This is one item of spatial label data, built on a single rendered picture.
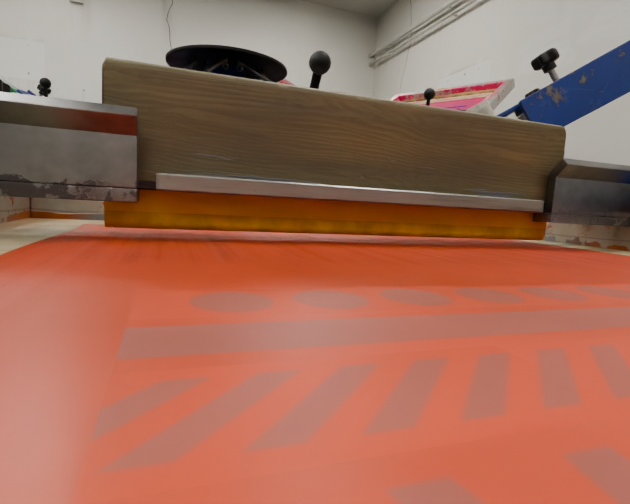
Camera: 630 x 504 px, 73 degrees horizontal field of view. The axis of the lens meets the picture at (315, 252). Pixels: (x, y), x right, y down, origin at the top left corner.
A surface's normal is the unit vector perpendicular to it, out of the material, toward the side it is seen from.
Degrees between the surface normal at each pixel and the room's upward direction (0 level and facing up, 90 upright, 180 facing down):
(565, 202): 90
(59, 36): 90
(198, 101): 90
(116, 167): 90
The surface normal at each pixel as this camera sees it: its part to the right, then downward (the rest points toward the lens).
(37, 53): 0.33, 0.13
